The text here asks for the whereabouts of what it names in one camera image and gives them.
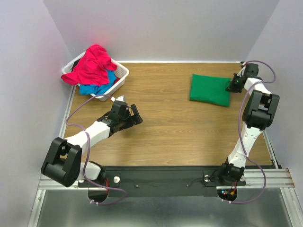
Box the green t shirt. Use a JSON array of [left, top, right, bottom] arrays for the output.
[[189, 74, 231, 107]]

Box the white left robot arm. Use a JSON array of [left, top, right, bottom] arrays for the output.
[[41, 96, 143, 187]]

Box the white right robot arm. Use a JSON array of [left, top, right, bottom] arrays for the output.
[[218, 61, 280, 185]]

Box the blue t shirt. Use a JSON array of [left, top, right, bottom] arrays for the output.
[[80, 70, 117, 96]]

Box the white plastic laundry basket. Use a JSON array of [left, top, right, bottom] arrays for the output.
[[61, 51, 130, 102]]

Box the red t shirt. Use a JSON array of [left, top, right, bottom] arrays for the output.
[[61, 44, 117, 86]]

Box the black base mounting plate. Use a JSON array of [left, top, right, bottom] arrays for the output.
[[78, 166, 247, 199]]

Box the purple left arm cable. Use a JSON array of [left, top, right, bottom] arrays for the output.
[[65, 94, 127, 206]]

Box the aluminium frame rail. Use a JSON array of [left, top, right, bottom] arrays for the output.
[[29, 166, 294, 227]]

